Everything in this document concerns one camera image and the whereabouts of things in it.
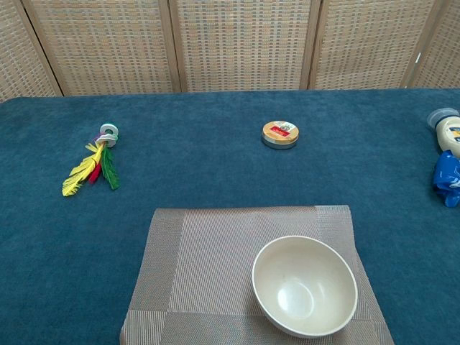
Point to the woven beige placemat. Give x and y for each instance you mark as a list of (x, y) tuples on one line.
[(208, 269)]

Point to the blue snack packet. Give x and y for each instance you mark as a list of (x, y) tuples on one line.
[(447, 179)]

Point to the colourful feather shuttlecock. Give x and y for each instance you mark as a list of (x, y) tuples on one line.
[(90, 167)]

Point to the beige round bowl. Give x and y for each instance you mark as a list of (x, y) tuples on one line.
[(304, 285)]

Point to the squeeze mayonnaise bottle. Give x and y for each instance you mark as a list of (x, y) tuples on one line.
[(449, 134)]

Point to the blue felt table cover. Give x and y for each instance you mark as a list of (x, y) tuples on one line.
[(215, 172)]

